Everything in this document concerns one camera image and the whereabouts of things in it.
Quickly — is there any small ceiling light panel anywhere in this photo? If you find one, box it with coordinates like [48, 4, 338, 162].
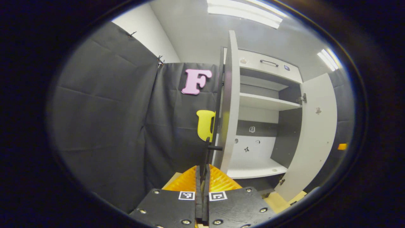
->
[317, 48, 339, 72]

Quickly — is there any white cabinet shelf board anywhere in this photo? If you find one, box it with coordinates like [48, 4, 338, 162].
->
[239, 92, 302, 111]

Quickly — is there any black backdrop cloth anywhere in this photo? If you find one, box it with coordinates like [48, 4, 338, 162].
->
[47, 22, 355, 212]

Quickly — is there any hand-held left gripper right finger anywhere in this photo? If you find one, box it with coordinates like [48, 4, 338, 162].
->
[202, 164, 276, 228]

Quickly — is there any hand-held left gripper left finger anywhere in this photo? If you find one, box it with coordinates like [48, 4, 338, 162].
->
[129, 165, 202, 228]

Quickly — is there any large ceiling light panel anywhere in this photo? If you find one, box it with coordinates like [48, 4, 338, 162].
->
[207, 0, 284, 29]

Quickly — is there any white shoe cabinet door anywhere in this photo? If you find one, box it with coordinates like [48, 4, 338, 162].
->
[275, 73, 338, 202]
[200, 30, 241, 186]

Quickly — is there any white double-door shoe cabinet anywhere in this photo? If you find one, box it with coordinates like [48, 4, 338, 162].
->
[221, 47, 304, 193]

